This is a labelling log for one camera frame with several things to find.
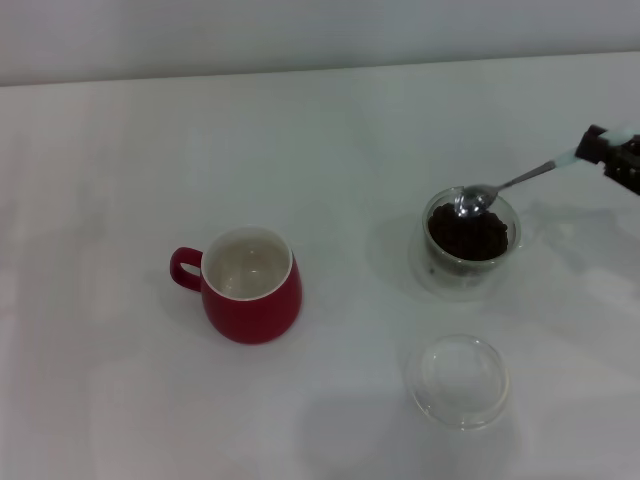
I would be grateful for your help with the pile of coffee beans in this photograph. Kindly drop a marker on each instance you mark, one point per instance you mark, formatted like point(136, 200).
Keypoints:
point(467, 237)

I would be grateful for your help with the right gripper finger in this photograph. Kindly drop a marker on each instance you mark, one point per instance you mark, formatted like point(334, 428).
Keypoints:
point(627, 181)
point(591, 144)

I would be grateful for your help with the clear glass cup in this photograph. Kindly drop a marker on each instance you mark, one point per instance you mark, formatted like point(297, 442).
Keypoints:
point(515, 227)

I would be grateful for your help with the small clear glass dish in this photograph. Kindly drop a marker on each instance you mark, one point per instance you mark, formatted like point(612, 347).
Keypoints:
point(460, 390)

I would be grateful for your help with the clear glass saucer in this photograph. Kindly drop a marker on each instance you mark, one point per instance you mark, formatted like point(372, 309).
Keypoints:
point(417, 272)

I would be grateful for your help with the red ceramic mug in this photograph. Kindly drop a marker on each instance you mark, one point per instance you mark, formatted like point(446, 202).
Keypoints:
point(255, 315)

